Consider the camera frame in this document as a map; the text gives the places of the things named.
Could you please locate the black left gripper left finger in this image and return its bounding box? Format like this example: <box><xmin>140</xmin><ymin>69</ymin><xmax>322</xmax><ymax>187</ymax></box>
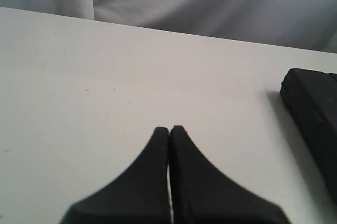
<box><xmin>61</xmin><ymin>127</ymin><xmax>170</xmax><ymax>223</ymax></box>

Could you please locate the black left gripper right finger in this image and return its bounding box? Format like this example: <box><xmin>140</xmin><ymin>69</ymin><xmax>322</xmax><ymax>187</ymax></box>
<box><xmin>168</xmin><ymin>126</ymin><xmax>289</xmax><ymax>223</ymax></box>

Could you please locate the black plastic tool case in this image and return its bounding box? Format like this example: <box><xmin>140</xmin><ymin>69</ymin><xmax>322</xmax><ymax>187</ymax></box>
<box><xmin>280</xmin><ymin>68</ymin><xmax>336</xmax><ymax>201</ymax></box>

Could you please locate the white backdrop curtain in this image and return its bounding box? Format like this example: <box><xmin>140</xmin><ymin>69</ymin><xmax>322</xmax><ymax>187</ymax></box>
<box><xmin>1</xmin><ymin>0</ymin><xmax>336</xmax><ymax>53</ymax></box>

